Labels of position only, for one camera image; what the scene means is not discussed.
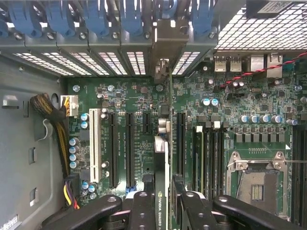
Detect black RAM slot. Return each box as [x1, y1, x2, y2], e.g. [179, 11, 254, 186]
[211, 121, 219, 199]
[291, 124, 300, 227]
[298, 124, 307, 227]
[192, 126, 205, 201]
[218, 122, 225, 197]
[204, 123, 212, 201]

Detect green motherboard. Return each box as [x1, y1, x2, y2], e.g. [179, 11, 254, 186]
[67, 51, 307, 228]

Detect long black expansion slot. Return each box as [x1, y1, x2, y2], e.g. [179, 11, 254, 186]
[108, 112, 118, 189]
[125, 112, 136, 192]

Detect CPU socket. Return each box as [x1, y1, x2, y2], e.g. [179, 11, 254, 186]
[226, 151, 290, 220]

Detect white PCI expansion slot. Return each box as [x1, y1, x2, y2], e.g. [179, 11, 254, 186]
[88, 108, 101, 183]

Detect short black expansion slot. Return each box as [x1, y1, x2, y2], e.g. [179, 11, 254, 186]
[142, 112, 152, 135]

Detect white power connector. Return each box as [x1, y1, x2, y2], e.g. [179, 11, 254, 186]
[60, 94, 79, 118]

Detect open grey PC case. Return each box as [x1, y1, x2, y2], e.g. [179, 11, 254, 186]
[0, 0, 307, 230]

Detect perforated metal slot cover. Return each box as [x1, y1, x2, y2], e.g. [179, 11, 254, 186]
[42, 52, 93, 77]
[98, 51, 128, 76]
[126, 51, 146, 75]
[12, 52, 74, 77]
[171, 51, 201, 75]
[71, 52, 110, 76]

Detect blue slot retention clip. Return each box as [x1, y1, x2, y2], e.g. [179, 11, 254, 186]
[120, 0, 145, 36]
[9, 0, 37, 38]
[162, 0, 178, 21]
[46, 0, 75, 36]
[191, 0, 214, 36]
[0, 14, 10, 39]
[84, 0, 110, 36]

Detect braided power wire bundle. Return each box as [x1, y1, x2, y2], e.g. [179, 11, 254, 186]
[30, 93, 81, 210]

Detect red black twisted wire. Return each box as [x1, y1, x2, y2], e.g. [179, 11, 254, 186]
[219, 50, 307, 88]

